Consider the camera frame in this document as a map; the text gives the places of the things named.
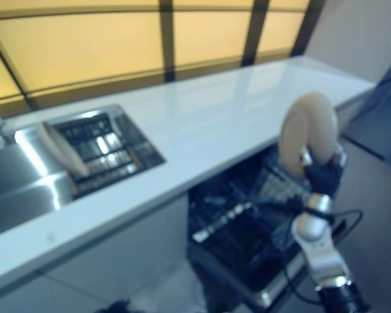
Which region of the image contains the stainless steel sink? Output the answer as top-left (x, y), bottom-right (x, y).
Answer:
top-left (0, 104), bottom-right (167, 241)

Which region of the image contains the white glossy cabinet door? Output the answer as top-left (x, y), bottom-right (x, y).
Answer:
top-left (0, 269), bottom-right (97, 313)
top-left (44, 192), bottom-right (192, 303)

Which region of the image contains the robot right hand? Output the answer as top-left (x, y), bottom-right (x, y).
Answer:
top-left (301, 146), bottom-right (348, 198)

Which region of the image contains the black sink drain rack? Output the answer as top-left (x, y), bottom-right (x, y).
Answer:
top-left (48, 110), bottom-right (166, 200)

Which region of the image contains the cream bowl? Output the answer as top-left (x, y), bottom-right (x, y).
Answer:
top-left (278, 92), bottom-right (340, 179)

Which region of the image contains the black wire dishwasher rack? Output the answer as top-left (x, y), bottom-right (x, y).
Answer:
top-left (188, 149), bottom-right (314, 282)

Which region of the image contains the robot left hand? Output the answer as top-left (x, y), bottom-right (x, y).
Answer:
top-left (97, 299), bottom-right (134, 313)

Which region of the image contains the amber window with dark frame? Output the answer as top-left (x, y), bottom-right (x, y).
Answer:
top-left (0, 0), bottom-right (327, 111)

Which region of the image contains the black dishwasher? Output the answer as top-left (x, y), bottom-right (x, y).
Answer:
top-left (185, 140), bottom-right (350, 310)

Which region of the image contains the beige round plate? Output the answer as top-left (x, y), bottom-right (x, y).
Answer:
top-left (35, 122), bottom-right (89, 177)

